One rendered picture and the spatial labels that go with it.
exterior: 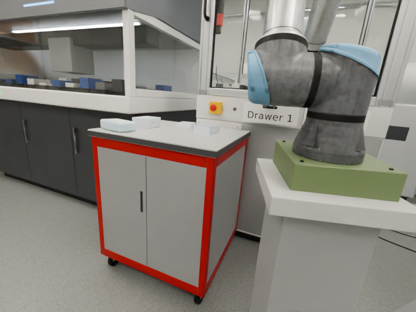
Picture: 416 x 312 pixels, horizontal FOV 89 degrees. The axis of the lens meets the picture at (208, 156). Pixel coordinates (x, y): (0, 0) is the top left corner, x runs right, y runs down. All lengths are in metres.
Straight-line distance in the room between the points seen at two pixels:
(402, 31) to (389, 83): 0.22
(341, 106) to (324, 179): 0.15
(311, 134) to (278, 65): 0.16
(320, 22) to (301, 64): 0.35
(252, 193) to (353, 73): 1.03
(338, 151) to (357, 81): 0.14
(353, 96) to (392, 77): 0.83
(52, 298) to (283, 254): 1.10
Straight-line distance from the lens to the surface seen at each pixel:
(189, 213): 0.89
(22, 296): 1.44
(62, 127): 2.00
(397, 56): 1.35
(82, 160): 1.91
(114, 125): 1.01
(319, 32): 0.85
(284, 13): 0.56
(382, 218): 0.52
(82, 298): 1.32
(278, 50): 0.50
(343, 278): 0.63
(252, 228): 1.52
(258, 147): 1.31
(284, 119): 1.20
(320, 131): 0.51
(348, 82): 0.51
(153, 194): 0.95
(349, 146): 0.52
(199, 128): 1.03
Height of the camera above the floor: 0.94
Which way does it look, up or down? 16 degrees down
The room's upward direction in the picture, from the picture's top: 4 degrees clockwise
